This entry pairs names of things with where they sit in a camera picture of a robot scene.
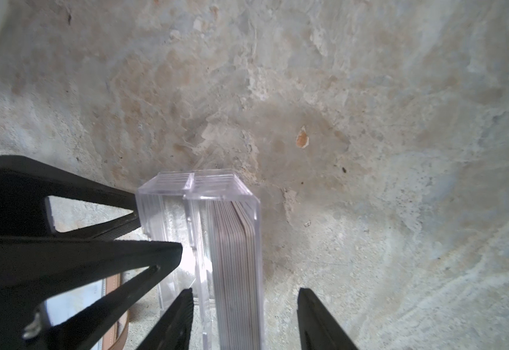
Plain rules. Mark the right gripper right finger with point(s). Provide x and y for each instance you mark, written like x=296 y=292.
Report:
x=317 y=327

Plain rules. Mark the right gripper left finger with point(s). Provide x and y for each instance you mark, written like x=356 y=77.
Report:
x=173 y=330

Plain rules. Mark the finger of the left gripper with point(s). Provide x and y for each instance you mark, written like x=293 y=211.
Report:
x=25 y=188
x=33 y=270

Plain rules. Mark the clear acrylic card stand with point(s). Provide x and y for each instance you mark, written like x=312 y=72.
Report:
x=173 y=208

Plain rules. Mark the stack of cards in stand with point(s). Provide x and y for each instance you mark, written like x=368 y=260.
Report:
x=234 y=269

